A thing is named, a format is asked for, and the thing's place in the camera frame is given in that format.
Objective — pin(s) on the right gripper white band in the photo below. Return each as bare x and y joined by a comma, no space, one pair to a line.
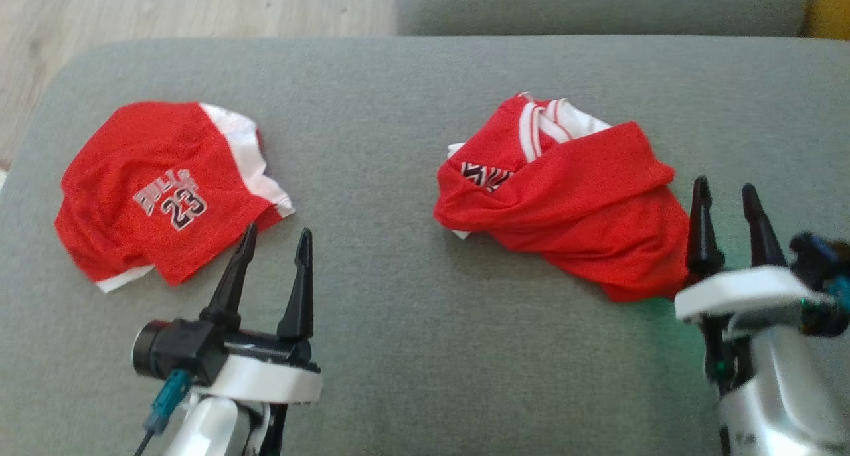
744,293

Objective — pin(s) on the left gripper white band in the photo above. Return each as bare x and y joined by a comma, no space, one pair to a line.
265,376

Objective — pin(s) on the red white basketball jersey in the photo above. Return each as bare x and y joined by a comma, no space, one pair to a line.
584,210

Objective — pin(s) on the red Bulls 23 shorts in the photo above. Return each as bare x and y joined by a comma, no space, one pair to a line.
146,190

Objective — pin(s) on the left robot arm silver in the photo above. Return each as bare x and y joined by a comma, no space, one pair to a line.
209,429

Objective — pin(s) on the grey sofa seat cushion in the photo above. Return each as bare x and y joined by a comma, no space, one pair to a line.
412,323

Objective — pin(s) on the yellow object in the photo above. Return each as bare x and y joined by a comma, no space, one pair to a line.
830,4

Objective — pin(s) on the grey sofa back cushion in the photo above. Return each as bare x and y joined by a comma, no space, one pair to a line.
597,4

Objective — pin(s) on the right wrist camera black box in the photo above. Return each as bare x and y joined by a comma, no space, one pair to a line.
823,270

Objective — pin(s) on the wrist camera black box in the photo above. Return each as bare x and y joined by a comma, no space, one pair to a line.
823,270
182,350

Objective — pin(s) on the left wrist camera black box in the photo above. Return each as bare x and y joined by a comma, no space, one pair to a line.
182,350

